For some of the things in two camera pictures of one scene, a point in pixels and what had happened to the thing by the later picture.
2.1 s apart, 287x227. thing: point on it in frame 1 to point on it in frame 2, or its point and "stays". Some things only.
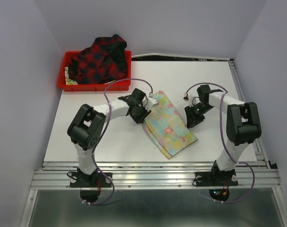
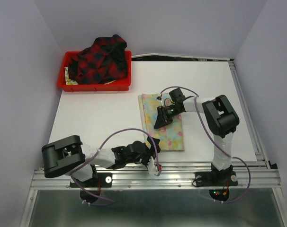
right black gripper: x=192 y=119 to x=162 y=119
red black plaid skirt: x=105 y=60 stays
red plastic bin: x=119 y=85 stays
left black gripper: x=145 y=114 to x=150 y=152
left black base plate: x=80 y=179 stays
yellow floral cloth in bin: x=69 y=81 stays
